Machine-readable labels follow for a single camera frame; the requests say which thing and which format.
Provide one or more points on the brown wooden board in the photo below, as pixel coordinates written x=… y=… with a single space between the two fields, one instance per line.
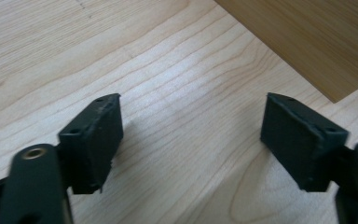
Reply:
x=317 y=37

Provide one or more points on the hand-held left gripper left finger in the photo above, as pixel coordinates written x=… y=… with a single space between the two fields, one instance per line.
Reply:
x=90 y=143

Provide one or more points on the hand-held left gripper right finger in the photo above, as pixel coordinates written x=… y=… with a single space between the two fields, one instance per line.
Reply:
x=301 y=146

